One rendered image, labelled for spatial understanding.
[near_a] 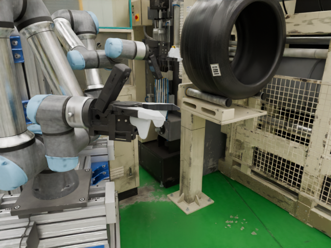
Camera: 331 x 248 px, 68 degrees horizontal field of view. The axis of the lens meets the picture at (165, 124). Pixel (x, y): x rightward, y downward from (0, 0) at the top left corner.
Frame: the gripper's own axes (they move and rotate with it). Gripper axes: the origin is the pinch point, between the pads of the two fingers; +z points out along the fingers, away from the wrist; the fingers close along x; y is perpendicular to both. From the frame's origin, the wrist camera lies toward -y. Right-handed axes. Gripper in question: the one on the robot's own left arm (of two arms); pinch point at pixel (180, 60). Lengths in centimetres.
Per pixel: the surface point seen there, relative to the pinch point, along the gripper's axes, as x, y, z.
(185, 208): 24, -106, 38
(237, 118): -10.9, -27.0, 34.4
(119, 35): 63, 11, -5
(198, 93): 11.6, -17.4, 24.1
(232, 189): 24, -101, 88
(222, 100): -8.2, -17.5, 24.1
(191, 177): 26, -82, 41
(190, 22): 6.4, 18.4, 8.5
